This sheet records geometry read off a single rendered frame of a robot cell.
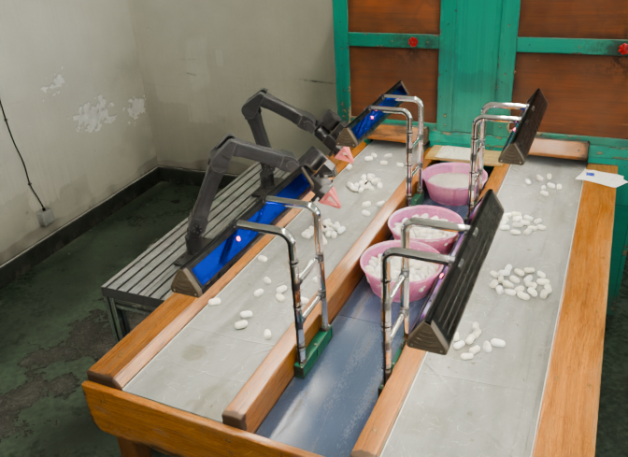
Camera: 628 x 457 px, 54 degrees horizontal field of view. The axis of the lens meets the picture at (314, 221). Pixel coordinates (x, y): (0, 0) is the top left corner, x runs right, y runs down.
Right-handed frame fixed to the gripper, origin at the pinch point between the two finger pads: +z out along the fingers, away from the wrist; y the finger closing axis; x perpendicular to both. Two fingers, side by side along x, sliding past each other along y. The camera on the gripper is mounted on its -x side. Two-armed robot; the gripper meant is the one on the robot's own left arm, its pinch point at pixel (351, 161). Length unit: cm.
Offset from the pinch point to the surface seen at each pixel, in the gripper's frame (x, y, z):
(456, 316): -66, -127, 39
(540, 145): -49, 34, 54
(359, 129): -30.8, -32.2, -4.9
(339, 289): -13, -83, 26
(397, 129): -8.6, 34.4, 5.0
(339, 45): -17, 39, -41
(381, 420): -34, -131, 48
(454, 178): -21.1, 12.1, 36.6
